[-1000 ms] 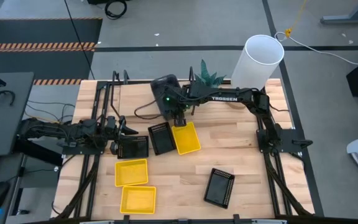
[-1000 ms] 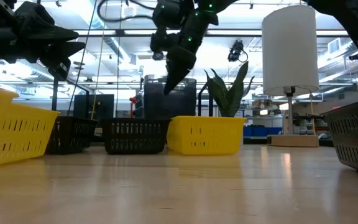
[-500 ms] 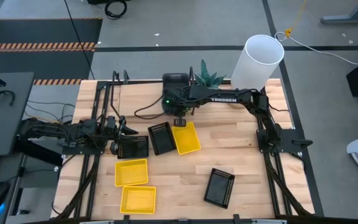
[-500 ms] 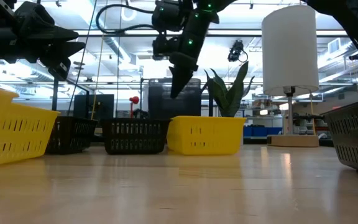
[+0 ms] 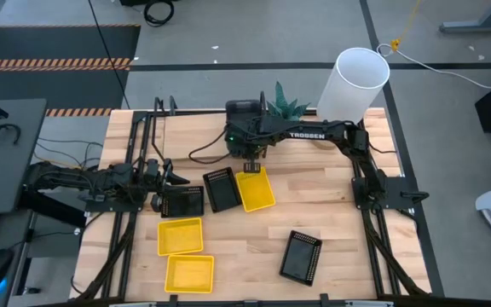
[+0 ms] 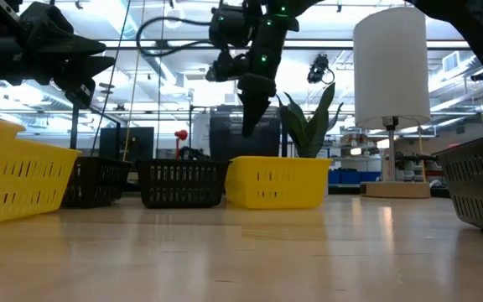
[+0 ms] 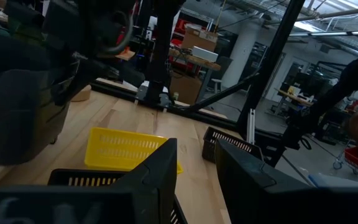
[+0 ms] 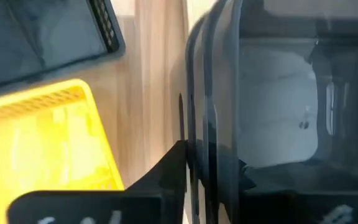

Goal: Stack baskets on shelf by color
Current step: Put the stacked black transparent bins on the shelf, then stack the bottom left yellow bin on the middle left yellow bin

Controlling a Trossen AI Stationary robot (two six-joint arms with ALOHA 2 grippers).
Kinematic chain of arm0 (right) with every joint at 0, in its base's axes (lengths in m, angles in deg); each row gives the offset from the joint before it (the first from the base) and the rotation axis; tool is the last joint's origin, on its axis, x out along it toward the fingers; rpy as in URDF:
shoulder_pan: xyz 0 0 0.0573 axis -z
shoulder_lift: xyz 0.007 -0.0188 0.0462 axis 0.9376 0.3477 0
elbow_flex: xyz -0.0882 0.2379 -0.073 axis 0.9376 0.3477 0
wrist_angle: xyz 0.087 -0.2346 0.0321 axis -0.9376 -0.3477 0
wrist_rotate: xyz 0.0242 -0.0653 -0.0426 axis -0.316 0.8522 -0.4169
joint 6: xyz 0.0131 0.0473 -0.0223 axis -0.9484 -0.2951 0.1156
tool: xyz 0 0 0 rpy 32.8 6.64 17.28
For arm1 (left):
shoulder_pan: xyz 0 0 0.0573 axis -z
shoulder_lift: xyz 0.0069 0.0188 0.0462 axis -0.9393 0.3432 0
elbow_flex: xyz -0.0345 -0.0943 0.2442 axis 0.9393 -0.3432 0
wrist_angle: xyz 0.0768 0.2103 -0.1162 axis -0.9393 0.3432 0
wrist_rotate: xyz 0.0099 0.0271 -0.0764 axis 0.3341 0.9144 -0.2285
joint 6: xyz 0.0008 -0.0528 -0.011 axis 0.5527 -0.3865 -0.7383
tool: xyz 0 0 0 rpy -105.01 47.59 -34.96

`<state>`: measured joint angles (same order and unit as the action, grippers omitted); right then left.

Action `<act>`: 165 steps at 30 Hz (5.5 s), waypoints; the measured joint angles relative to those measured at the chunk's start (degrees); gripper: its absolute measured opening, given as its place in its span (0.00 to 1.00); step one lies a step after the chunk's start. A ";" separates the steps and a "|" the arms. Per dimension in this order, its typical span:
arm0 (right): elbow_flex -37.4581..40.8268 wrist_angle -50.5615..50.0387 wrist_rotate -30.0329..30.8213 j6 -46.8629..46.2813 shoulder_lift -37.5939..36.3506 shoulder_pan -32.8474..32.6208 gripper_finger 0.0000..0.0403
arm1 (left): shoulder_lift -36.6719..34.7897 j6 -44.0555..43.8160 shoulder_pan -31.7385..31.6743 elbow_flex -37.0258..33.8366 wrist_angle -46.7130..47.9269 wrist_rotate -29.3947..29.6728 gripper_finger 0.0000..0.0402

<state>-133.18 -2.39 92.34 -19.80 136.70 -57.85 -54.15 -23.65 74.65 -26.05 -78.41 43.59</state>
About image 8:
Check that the yellow perforated plastic basket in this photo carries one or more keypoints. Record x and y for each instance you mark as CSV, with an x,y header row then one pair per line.
x,y
42,140

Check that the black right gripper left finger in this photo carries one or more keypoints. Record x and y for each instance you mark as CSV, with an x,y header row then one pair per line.
x,y
154,199

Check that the grey translucent plastic bin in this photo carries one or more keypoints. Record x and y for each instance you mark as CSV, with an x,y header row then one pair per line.
x,y
225,62

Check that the black perforated plastic basket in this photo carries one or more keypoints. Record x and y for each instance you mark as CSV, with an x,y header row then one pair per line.
x,y
110,31

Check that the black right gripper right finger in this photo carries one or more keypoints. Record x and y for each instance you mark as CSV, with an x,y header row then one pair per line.
x,y
291,208

